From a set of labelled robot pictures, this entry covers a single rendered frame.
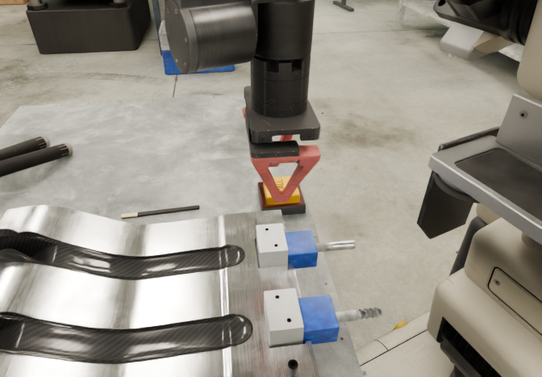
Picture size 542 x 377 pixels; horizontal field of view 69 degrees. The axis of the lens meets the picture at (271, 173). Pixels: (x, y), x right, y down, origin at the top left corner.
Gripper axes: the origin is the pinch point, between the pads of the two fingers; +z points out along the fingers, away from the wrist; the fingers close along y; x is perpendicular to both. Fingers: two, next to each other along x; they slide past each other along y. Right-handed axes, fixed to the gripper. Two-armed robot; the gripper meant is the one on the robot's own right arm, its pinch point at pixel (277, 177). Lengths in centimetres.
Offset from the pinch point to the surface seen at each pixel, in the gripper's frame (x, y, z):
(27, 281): -28.2, 4.6, 8.6
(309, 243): 4.5, 0.7, 10.5
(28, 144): -48, -43, 19
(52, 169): -42, -38, 22
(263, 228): -1.3, -1.4, 9.3
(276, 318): -1.5, 12.0, 9.3
